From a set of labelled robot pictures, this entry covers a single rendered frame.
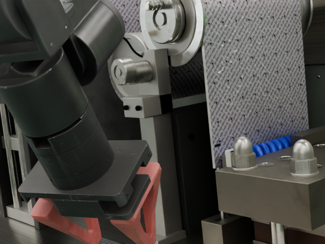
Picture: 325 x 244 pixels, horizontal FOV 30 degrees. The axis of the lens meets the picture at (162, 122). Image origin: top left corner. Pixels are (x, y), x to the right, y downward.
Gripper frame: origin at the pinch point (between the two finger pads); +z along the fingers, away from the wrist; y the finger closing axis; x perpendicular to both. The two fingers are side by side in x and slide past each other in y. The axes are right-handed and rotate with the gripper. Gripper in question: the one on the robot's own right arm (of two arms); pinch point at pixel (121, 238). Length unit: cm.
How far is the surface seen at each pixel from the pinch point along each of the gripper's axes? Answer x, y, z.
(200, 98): -72, 28, 38
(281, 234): -22.3, -5.0, 24.6
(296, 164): -25.6, -8.3, 14.7
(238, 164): -27.5, 0.5, 16.7
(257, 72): -46.3, 2.0, 14.3
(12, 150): -37, 51, 22
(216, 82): -38.7, 5.5, 10.3
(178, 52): -40.6, 11.0, 5.6
